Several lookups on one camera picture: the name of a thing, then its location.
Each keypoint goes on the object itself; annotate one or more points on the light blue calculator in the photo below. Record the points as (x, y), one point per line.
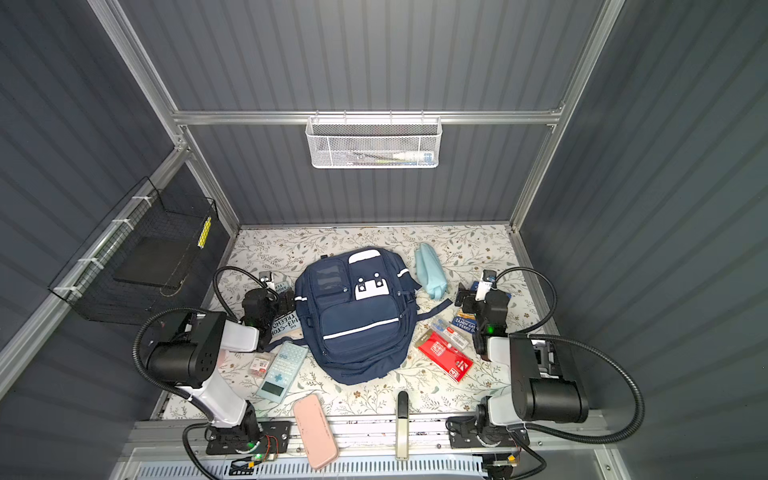
(282, 372)

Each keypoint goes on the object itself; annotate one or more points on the blue treehouse storybook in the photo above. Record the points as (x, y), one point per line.
(465, 323)

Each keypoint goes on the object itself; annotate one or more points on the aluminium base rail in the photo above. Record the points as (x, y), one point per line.
(370, 435)

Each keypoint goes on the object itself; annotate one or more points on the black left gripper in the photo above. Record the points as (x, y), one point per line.
(282, 300)

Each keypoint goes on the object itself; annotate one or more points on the navy blue student backpack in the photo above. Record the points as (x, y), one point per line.
(358, 313)

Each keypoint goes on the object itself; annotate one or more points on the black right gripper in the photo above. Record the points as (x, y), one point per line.
(471, 300)

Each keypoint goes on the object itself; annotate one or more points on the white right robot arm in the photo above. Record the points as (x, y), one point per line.
(546, 385)

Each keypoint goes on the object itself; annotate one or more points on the black handled metal tool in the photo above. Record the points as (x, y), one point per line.
(402, 426)

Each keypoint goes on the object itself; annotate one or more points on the white wire mesh basket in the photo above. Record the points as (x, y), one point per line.
(374, 141)

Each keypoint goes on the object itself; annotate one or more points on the floral table mat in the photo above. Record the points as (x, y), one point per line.
(464, 252)

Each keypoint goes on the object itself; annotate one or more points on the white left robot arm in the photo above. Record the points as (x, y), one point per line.
(177, 351)

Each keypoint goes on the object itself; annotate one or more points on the black wire wall basket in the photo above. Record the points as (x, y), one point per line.
(147, 261)

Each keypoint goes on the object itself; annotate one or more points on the light blue pencil pouch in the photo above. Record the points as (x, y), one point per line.
(429, 271)

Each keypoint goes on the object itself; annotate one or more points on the clear pen box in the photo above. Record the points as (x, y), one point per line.
(450, 334)

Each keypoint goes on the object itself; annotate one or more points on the purple storybook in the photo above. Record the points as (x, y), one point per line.
(286, 323)

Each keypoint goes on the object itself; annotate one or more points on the red card box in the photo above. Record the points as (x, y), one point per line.
(453, 362)

